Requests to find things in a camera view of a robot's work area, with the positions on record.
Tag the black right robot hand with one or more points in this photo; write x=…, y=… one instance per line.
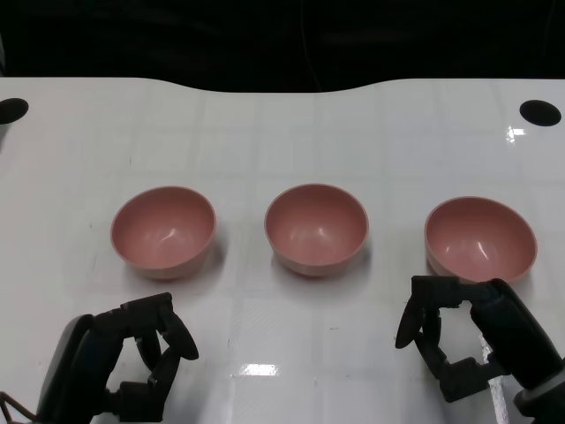
x=507, y=322

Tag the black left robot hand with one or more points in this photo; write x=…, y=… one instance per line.
x=88, y=353

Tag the pink plastic bowl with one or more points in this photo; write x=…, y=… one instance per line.
x=163, y=229
x=479, y=238
x=315, y=225

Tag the black round table grommet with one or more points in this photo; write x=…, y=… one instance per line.
x=540, y=113
x=12, y=110

